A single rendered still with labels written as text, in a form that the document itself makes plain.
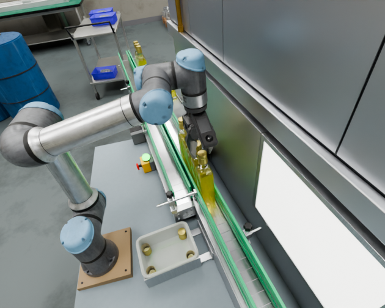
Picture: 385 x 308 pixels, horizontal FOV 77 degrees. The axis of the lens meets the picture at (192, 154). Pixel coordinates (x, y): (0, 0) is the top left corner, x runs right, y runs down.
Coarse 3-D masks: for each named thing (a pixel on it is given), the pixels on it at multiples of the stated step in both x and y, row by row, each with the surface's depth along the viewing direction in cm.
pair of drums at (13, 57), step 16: (16, 32) 297; (0, 48) 267; (16, 48) 280; (0, 64) 274; (16, 64) 284; (32, 64) 302; (0, 80) 284; (16, 80) 291; (32, 80) 304; (0, 96) 300; (16, 96) 300; (32, 96) 310; (48, 96) 329; (0, 112) 337; (16, 112) 315
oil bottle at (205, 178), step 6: (198, 168) 90; (210, 168) 90; (198, 174) 90; (204, 174) 89; (210, 174) 90; (198, 180) 94; (204, 180) 91; (210, 180) 92; (198, 186) 98; (204, 186) 93; (210, 186) 95; (204, 192) 96; (210, 192) 97; (204, 198) 98; (210, 198) 100
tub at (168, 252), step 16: (176, 224) 102; (144, 240) 100; (160, 240) 104; (176, 240) 104; (192, 240) 96; (144, 256) 99; (160, 256) 100; (176, 256) 99; (144, 272) 89; (160, 272) 89
